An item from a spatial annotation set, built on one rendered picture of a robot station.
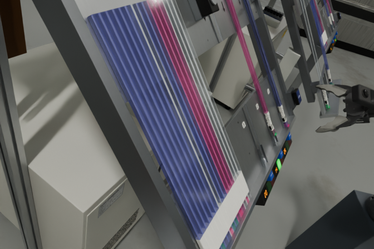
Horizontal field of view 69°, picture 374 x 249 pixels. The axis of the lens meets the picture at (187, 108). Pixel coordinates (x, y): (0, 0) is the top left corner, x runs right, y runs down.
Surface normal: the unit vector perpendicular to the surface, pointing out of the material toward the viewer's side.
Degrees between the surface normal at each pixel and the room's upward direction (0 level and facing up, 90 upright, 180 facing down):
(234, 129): 47
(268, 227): 0
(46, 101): 0
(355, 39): 90
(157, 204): 90
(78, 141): 0
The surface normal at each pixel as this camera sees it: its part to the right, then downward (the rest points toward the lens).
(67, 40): -0.51, 0.45
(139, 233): 0.26, -0.73
